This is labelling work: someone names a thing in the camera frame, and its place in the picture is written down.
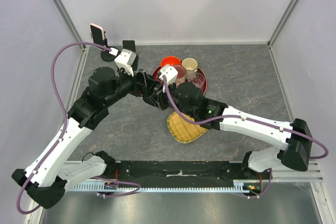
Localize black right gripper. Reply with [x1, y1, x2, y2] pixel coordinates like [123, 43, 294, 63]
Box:
[149, 79, 196, 119]

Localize black folding phone stand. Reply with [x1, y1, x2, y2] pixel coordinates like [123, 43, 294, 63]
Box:
[122, 40, 139, 71]

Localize pink-cased smartphone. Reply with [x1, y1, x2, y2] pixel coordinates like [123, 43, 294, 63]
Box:
[90, 23, 107, 46]

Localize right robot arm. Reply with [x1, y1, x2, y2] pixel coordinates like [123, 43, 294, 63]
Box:
[163, 82, 312, 179]

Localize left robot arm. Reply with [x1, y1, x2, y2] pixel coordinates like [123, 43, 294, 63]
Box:
[12, 67, 164, 209]

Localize round red tray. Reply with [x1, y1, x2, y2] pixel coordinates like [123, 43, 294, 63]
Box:
[152, 67, 207, 94]

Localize pink floral mug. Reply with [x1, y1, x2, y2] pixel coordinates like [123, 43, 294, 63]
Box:
[173, 65, 186, 87]

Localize woven bamboo mat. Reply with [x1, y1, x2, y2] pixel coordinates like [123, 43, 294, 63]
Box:
[166, 112, 208, 144]

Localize orange bowl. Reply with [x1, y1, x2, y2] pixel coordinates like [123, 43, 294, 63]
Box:
[160, 56, 181, 68]

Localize clear glass tumbler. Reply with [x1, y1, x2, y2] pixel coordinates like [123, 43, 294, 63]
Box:
[188, 72, 205, 89]

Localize cream cup with dark rim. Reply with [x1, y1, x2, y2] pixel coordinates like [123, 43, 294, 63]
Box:
[182, 57, 198, 80]

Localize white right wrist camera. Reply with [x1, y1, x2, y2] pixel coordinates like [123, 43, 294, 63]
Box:
[157, 65, 178, 85]

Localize grey slotted cable duct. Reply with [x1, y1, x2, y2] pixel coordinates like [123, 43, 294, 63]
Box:
[70, 180, 261, 193]

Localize aluminium frame rail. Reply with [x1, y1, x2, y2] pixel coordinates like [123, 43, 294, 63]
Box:
[272, 161, 323, 183]

